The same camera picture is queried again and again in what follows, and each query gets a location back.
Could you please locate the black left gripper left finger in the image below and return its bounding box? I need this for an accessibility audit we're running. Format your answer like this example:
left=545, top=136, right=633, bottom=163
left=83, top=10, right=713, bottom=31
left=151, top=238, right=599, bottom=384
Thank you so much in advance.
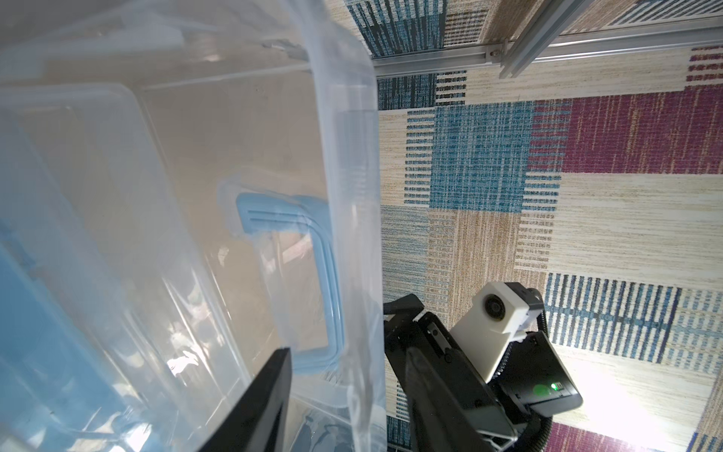
left=201, top=348, right=292, bottom=452

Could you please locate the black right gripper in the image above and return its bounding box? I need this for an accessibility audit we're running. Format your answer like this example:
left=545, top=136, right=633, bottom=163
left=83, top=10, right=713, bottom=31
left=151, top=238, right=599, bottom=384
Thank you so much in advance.
left=383, top=294, right=519, bottom=446

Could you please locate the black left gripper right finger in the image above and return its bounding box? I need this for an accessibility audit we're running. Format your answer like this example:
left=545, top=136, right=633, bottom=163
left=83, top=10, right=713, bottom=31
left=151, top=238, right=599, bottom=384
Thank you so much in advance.
left=404, top=348, right=508, bottom=451

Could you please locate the blue toolbox with clear lid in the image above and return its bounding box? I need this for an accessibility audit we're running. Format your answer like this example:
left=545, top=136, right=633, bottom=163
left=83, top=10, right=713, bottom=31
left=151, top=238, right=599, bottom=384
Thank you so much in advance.
left=1, top=1, right=388, bottom=451

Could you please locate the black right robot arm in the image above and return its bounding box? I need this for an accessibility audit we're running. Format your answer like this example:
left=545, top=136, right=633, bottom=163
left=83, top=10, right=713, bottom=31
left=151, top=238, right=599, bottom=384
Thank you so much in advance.
left=383, top=289, right=583, bottom=451

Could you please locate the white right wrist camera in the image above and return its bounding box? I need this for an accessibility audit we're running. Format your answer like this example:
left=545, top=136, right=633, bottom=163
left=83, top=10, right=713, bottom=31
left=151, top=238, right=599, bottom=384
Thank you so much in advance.
left=450, top=282, right=544, bottom=382

